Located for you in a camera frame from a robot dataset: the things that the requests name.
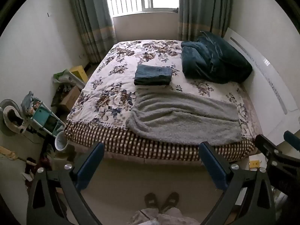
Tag white headboard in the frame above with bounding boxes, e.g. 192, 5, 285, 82
224, 28, 300, 146

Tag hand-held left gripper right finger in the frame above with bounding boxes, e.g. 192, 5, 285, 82
199, 142, 276, 225

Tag wooden broom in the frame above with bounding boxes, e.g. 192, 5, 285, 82
0, 146, 35, 167

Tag folded dark blue pants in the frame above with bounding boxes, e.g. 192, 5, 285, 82
134, 64, 173, 86

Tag green plastic bag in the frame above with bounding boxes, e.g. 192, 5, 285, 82
53, 69, 78, 83

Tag white bucket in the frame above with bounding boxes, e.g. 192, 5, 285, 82
55, 131, 69, 151

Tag brown cardboard box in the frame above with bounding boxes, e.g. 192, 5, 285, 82
60, 86, 81, 112

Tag brown slipper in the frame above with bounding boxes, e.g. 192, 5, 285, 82
144, 193, 159, 210
162, 192, 180, 212

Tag grey fleece pants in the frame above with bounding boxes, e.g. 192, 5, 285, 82
127, 89, 243, 146

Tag bed with floral sheet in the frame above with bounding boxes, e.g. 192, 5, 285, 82
64, 39, 263, 167

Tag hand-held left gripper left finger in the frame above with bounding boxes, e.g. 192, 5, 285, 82
27, 142, 105, 225

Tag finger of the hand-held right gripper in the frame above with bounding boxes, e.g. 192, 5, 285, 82
255, 134, 285, 160
283, 131, 300, 147

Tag grey round fan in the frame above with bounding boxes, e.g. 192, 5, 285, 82
0, 98, 24, 137

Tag dark teal duvet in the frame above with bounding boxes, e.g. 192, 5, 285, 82
180, 31, 253, 84

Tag teal storage cart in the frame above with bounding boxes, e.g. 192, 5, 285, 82
21, 91, 65, 138

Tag person's light patterned trouser legs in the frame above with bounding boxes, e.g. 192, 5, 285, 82
128, 206, 200, 225

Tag grey-green curtain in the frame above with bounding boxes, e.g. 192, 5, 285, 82
67, 0, 117, 64
178, 0, 235, 42

